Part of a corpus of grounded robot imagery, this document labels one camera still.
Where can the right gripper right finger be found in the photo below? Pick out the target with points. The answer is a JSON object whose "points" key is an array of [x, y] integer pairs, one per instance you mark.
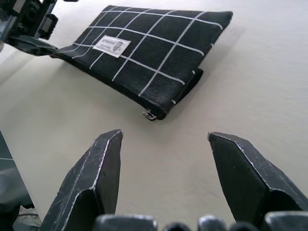
{"points": [[245, 173]]}

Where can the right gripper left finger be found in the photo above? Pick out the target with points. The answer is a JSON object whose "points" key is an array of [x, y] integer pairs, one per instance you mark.
{"points": [[91, 178]]}

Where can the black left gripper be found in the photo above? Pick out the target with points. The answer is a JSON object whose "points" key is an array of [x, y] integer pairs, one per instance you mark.
{"points": [[31, 19]]}

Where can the black grid pencil pouch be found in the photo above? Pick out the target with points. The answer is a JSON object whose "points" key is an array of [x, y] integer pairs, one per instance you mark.
{"points": [[144, 48]]}

